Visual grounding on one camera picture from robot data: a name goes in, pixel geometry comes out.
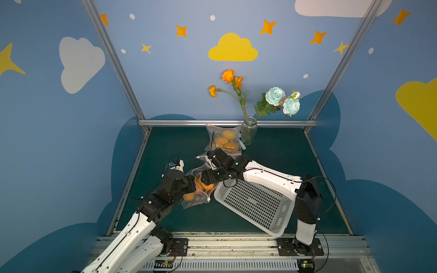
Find wrinkled orange potato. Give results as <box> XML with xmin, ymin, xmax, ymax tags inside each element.
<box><xmin>200</xmin><ymin>182</ymin><xmax>215</xmax><ymax>191</ymax></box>
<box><xmin>195</xmin><ymin>177</ymin><xmax>203</xmax><ymax>195</ymax></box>

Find large orange potato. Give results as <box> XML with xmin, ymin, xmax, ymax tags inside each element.
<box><xmin>215</xmin><ymin>136</ymin><xmax>229</xmax><ymax>147</ymax></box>

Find clear zipper bag pink zipper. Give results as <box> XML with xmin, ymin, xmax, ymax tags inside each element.
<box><xmin>205</xmin><ymin>124</ymin><xmax>242</xmax><ymax>154</ymax></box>

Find yellow green potato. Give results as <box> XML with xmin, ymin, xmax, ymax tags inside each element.
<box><xmin>221</xmin><ymin>130</ymin><xmax>237</xmax><ymax>141</ymax></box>

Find spare clear zipper bag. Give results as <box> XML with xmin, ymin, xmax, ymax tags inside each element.
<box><xmin>195</xmin><ymin>151</ymin><xmax>213</xmax><ymax>164</ymax></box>

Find wrinkled orange potato bottom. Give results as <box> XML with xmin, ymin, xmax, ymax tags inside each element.
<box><xmin>200</xmin><ymin>182</ymin><xmax>215</xmax><ymax>191</ymax></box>

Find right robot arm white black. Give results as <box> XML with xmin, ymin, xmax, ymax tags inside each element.
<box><xmin>201</xmin><ymin>149</ymin><xmax>323</xmax><ymax>246</ymax></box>

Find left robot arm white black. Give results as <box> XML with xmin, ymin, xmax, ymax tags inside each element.
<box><xmin>82</xmin><ymin>169</ymin><xmax>196</xmax><ymax>273</ymax></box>

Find light blue toy trowel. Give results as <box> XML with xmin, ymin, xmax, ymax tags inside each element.
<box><xmin>238</xmin><ymin>139</ymin><xmax>246</xmax><ymax>150</ymax></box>

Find ribbed glass vase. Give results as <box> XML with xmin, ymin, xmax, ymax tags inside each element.
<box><xmin>241</xmin><ymin>117</ymin><xmax>258</xmax><ymax>146</ymax></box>

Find white perforated plastic basket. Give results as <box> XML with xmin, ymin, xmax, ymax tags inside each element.
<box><xmin>214</xmin><ymin>179</ymin><xmax>294</xmax><ymax>238</ymax></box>

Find left controller board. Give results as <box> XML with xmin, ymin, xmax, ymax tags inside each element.
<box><xmin>153</xmin><ymin>260</ymin><xmax>174</xmax><ymax>271</ymax></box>

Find controller board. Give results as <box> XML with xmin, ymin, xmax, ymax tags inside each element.
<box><xmin>153</xmin><ymin>260</ymin><xmax>174</xmax><ymax>271</ymax></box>
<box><xmin>297</xmin><ymin>259</ymin><xmax>315</xmax><ymax>273</ymax></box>

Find mint artificial rose stem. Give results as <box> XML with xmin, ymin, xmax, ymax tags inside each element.
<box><xmin>254</xmin><ymin>87</ymin><xmax>301</xmax><ymax>120</ymax></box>

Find orange artificial flower stem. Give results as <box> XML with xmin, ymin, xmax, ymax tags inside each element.
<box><xmin>208</xmin><ymin>69</ymin><xmax>248</xmax><ymax>122</ymax></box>

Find right controller board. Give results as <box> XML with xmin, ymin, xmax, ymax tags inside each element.
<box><xmin>297</xmin><ymin>259</ymin><xmax>315</xmax><ymax>273</ymax></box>

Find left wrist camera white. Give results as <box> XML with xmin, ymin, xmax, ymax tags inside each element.
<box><xmin>168</xmin><ymin>159</ymin><xmax>184</xmax><ymax>172</ymax></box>

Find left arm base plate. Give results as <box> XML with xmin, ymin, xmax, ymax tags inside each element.
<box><xmin>160</xmin><ymin>238</ymin><xmax>189</xmax><ymax>257</ymax></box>

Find aluminium back frame rail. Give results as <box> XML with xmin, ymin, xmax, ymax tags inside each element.
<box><xmin>138</xmin><ymin>119</ymin><xmax>317</xmax><ymax>127</ymax></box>

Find front aluminium rail bed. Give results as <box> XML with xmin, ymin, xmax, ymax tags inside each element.
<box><xmin>90</xmin><ymin>233</ymin><xmax>380</xmax><ymax>273</ymax></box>

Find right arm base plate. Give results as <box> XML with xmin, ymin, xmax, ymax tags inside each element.
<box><xmin>276</xmin><ymin>238</ymin><xmax>324</xmax><ymax>257</ymax></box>

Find left aluminium frame post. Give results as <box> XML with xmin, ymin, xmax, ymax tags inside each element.
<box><xmin>81</xmin><ymin>0</ymin><xmax>145</xmax><ymax>122</ymax></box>

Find aluminium frame post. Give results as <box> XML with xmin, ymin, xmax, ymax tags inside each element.
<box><xmin>303</xmin><ymin>0</ymin><xmax>383</xmax><ymax>135</ymax></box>
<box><xmin>81</xmin><ymin>0</ymin><xmax>145</xmax><ymax>122</ymax></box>

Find right aluminium frame post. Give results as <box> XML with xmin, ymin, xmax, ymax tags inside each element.
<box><xmin>303</xmin><ymin>0</ymin><xmax>383</xmax><ymax>135</ymax></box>

